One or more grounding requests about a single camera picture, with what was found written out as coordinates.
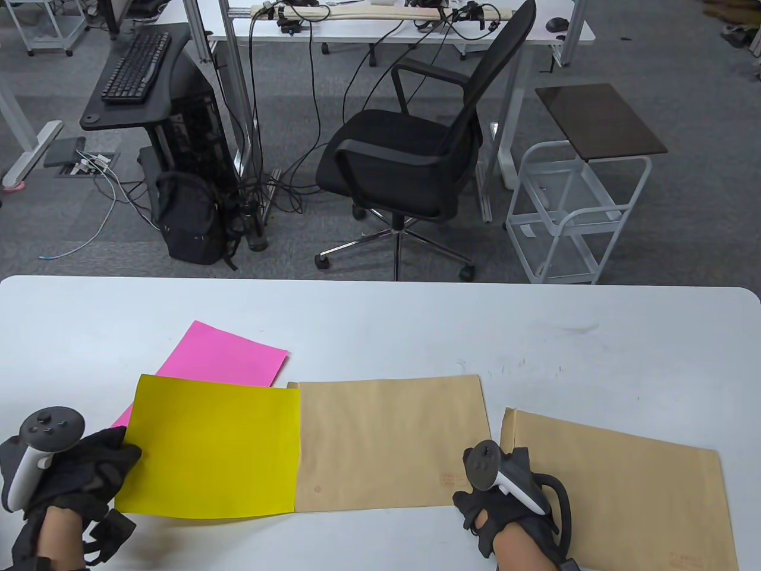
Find person's right hand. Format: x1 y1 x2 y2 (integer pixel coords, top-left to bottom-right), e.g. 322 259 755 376
453 446 574 560

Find person's left hand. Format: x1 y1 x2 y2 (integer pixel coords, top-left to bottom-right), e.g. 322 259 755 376
0 425 143 519

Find black VR controller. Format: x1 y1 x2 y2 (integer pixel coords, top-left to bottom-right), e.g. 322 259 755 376
463 440 551 515
6 406 86 512

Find yellow paper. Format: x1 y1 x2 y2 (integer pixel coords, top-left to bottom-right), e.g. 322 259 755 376
115 374 302 519

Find brown A4 envelope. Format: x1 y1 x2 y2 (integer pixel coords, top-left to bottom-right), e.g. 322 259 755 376
499 407 740 571
287 374 493 513

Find pink paper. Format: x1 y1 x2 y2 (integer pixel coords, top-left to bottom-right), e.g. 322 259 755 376
111 320 290 429

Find person's left forearm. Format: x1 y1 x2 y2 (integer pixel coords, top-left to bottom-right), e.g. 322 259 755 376
39 506 81 563

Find person's right forearm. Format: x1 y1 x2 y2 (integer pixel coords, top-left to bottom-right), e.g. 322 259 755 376
493 523 562 571

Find black backpack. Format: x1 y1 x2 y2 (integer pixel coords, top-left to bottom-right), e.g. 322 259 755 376
153 171 238 271

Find black bottle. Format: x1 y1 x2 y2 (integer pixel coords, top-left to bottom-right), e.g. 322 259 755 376
241 199 269 252

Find floor socket box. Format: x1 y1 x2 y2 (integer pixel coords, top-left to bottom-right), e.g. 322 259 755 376
55 152 120 179

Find black floor plate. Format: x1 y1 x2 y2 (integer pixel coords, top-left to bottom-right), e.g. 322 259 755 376
43 137 87 167

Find white desk leg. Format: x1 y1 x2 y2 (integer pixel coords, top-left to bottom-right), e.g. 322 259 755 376
0 77 63 188

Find black keyboard workstation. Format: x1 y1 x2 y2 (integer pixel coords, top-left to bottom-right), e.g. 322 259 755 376
80 23 238 197

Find black computer tower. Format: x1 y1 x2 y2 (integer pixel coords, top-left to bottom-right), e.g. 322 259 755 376
166 89 238 191

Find black office chair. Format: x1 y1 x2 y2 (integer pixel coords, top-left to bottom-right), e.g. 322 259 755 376
314 0 539 283

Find black keyboard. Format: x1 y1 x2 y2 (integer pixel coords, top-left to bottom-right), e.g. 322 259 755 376
100 31 173 105

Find white cart with dark top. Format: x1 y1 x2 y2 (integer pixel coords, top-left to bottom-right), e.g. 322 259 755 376
505 83 669 285

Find white metal rack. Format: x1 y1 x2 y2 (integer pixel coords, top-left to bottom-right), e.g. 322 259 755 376
9 0 90 57

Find white desk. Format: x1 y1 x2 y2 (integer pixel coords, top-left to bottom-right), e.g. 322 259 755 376
205 0 596 191

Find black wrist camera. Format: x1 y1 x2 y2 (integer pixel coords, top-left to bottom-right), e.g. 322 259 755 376
83 509 137 566

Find white floor cable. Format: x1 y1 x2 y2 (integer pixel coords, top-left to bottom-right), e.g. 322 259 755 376
39 172 120 261

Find silver aluminium frame post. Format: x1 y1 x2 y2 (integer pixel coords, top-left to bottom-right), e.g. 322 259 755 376
181 0 283 215

